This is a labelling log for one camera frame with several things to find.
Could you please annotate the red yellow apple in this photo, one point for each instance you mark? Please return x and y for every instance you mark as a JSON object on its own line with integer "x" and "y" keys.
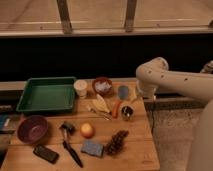
{"x": 87, "y": 130}

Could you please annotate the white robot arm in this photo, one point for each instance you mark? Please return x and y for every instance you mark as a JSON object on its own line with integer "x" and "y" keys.
{"x": 155, "y": 73}

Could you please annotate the brown bowl with white contents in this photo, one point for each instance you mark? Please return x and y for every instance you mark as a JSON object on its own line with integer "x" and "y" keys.
{"x": 102, "y": 86}

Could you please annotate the blue cup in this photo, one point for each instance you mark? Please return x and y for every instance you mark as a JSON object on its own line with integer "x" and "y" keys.
{"x": 123, "y": 92}

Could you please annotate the orange carrot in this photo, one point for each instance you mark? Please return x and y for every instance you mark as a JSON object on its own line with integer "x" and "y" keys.
{"x": 116, "y": 108}

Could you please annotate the white paper cup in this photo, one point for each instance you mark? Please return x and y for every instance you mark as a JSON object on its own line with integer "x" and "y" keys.
{"x": 80, "y": 87}

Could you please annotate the round metal tin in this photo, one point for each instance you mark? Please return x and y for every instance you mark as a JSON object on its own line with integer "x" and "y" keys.
{"x": 127, "y": 112}

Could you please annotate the brown pine cone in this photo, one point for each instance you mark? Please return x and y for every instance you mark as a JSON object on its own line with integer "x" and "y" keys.
{"x": 115, "y": 145}

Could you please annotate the blue sponge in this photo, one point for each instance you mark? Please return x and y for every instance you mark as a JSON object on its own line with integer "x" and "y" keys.
{"x": 92, "y": 148}

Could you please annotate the green plastic tray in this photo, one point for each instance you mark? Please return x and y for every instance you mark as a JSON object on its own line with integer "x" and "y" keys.
{"x": 50, "y": 94}

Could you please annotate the purple bowl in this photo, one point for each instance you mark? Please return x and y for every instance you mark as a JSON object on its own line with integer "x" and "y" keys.
{"x": 32, "y": 129}

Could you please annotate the black phone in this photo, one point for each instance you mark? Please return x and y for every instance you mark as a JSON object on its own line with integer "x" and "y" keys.
{"x": 46, "y": 153}

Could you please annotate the black handled brush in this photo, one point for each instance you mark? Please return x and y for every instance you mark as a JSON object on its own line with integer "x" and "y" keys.
{"x": 67, "y": 128}

